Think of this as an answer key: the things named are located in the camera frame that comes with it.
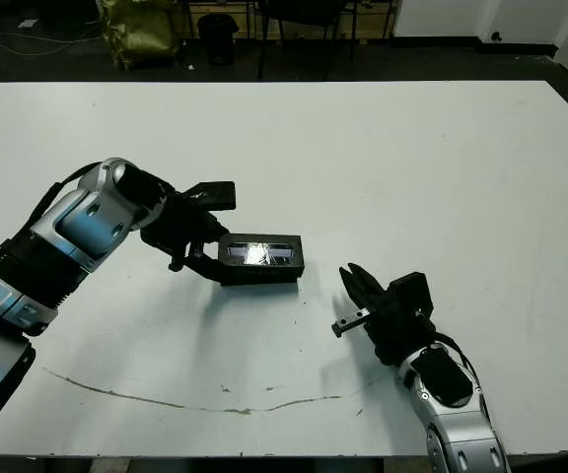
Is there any yellow-green bag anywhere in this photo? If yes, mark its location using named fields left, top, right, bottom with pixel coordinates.
left=99, top=0, right=179, bottom=70

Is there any black mesh office chair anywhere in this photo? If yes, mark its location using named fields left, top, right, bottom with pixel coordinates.
left=256, top=0, right=359, bottom=80

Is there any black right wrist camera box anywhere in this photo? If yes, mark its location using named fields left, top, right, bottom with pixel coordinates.
left=387, top=271, right=435, bottom=321

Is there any thin white floor cable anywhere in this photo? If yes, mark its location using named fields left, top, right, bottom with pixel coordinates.
left=0, top=29, right=98, bottom=58

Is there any black box lid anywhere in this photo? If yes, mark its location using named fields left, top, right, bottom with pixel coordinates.
left=217, top=234, right=307, bottom=288

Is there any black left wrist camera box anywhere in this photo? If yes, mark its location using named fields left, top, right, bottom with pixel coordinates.
left=184, top=180, right=238, bottom=212

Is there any black trash bin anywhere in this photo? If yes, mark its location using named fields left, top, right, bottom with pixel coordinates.
left=197, top=13, right=240, bottom=68

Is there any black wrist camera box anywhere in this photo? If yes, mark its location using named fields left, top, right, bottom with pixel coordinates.
left=184, top=180, right=238, bottom=212
left=387, top=271, right=435, bottom=321

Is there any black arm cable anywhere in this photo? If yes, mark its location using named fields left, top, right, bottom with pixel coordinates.
left=434, top=332, right=482, bottom=390
left=0, top=160, right=106, bottom=272

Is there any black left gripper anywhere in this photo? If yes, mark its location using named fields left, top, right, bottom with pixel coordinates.
left=140, top=189, right=232, bottom=284

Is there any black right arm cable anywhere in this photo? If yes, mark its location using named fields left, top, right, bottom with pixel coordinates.
left=434, top=332, right=482, bottom=390

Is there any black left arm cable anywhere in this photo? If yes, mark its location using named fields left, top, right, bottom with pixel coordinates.
left=0, top=160, right=106, bottom=272

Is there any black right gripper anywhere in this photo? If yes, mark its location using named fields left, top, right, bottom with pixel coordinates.
left=331, top=262, right=438, bottom=369

